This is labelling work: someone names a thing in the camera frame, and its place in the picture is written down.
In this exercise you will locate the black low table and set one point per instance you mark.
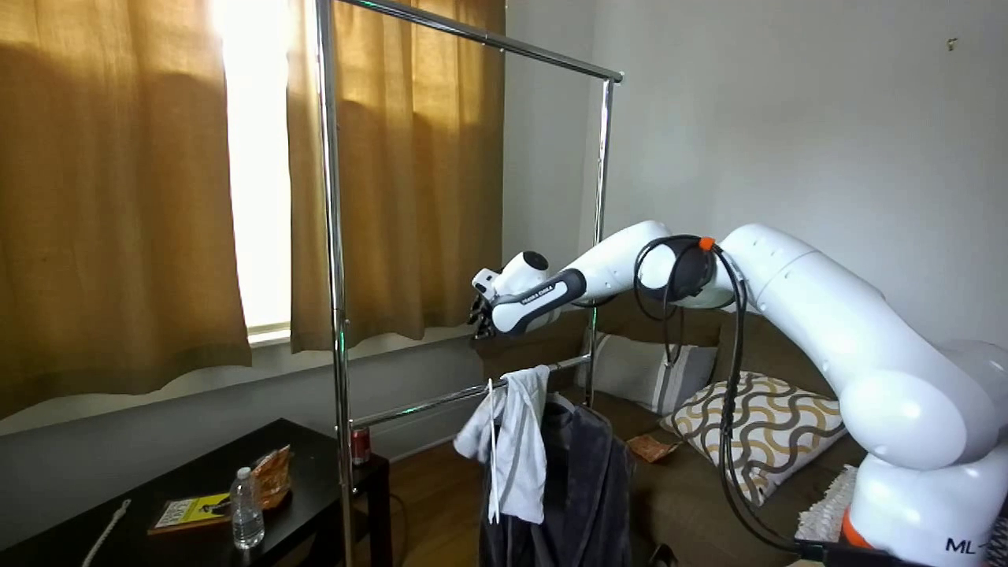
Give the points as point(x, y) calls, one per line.
point(128, 524)

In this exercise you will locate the grey striped pillow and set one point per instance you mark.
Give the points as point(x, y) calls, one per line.
point(656, 372)

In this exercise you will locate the yellow book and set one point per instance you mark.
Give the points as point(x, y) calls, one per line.
point(191, 510)

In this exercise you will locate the brown fabric couch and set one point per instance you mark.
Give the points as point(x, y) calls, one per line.
point(694, 506)

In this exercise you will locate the orange white wrapper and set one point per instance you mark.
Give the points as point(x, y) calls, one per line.
point(652, 448)

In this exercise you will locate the crumpled white tissue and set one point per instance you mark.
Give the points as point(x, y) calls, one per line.
point(829, 508)

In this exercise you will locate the red can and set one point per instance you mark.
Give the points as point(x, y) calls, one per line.
point(361, 446)

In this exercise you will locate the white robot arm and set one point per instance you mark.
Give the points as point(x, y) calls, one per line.
point(819, 303)

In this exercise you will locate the yellow grey swirl pillow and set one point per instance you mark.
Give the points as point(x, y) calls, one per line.
point(768, 429)

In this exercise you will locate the white cloth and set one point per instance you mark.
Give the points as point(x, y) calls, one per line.
point(520, 441)

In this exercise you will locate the mustard curtain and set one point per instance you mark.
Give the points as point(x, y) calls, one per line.
point(411, 178)
point(114, 199)

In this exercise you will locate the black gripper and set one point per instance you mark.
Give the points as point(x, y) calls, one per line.
point(483, 305)

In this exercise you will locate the metal clothes rack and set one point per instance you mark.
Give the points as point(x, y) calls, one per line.
point(334, 261)

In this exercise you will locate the dark grey hanging garment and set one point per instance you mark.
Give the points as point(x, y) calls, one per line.
point(587, 491)

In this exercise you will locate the clear plastic bottle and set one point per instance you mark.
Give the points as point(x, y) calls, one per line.
point(248, 515)

